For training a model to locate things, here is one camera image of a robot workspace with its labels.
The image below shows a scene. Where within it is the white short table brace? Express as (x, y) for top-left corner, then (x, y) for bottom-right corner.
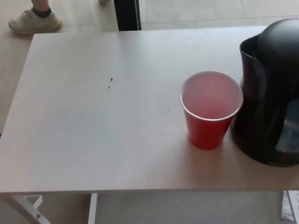
(25, 195), (44, 210)

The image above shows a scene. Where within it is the black vertical pillar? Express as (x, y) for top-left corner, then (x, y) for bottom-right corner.
(112, 0), (143, 33)

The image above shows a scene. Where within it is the black electric kettle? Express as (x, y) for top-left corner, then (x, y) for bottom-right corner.
(219, 17), (299, 173)

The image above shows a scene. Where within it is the red plastic cup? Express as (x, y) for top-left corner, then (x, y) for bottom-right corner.
(176, 67), (249, 153)

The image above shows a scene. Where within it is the bare person leg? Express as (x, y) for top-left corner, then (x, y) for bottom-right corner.
(28, 0), (52, 12)

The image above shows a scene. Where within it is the white slanted table leg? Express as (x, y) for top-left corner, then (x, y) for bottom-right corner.
(0, 190), (71, 224)

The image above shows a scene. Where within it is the white straight table leg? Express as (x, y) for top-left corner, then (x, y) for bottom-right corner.
(80, 193), (101, 224)

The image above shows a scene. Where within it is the white sneaker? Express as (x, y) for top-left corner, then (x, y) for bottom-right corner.
(7, 4), (64, 36)

